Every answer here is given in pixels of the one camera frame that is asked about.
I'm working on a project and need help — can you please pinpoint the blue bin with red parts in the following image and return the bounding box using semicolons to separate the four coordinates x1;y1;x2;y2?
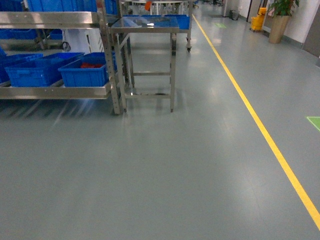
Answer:
58;52;109;87

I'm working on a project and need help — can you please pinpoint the red parts pile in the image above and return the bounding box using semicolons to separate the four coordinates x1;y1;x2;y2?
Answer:
80;62;104;69

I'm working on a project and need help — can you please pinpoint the stainless steel shelf rack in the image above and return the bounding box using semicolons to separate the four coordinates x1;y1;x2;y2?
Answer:
0;0;122;115

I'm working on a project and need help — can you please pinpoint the stainless steel table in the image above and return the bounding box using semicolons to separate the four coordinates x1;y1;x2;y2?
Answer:
110;15;180;112

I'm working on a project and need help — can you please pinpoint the blue bin lower middle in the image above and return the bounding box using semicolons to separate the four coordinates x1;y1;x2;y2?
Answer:
5;52;85;87

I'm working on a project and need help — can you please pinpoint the yellow mop bucket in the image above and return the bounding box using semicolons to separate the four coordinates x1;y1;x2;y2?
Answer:
250;7;267;32

